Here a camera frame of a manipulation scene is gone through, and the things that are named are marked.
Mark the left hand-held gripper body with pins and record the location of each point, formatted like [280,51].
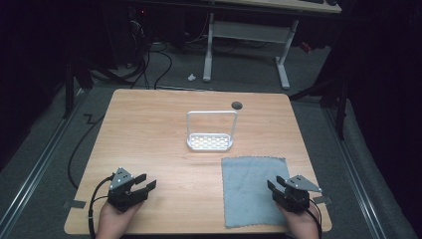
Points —
[124,195]

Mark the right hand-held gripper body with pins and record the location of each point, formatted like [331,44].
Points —
[293,197]

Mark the grey cloth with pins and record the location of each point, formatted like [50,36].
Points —
[247,186]

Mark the person's right hand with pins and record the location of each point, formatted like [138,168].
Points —
[302,224]

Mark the person's left hand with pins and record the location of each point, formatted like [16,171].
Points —
[112,224]

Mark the grey tape piece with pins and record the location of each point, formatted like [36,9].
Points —
[75,204]
[322,200]

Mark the black metal stand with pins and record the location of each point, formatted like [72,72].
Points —
[69,89]
[340,109]

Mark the small white floor scrap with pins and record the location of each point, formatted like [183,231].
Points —
[191,77]

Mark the small red object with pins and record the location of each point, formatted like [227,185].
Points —
[305,47]

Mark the dark computer tower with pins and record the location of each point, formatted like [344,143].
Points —
[124,36]

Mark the white-legged wooden desk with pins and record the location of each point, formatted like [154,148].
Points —
[249,31]

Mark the metal floor rail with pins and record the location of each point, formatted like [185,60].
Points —
[353,176]
[31,176]

